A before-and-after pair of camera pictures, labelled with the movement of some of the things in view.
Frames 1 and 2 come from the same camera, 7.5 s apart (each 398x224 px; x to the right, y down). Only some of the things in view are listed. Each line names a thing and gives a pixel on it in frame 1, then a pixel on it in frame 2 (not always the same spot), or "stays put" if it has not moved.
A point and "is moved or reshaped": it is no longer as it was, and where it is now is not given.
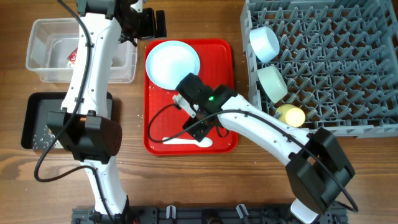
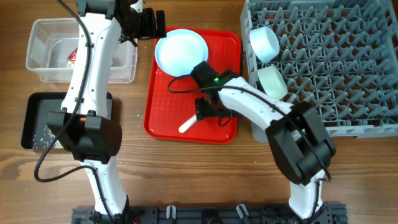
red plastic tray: (163, 117) is moved or reshaped
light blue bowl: (265, 43) stays put
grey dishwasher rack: (338, 60) stays put
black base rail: (203, 214) stays put
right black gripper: (199, 130) to (200, 109)
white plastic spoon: (205, 142) is moved or reshaped
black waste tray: (35, 132) stays put
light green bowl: (272, 83) stays put
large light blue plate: (168, 62) is moved or reshaped
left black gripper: (149, 30) stays put
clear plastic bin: (51, 41) stays put
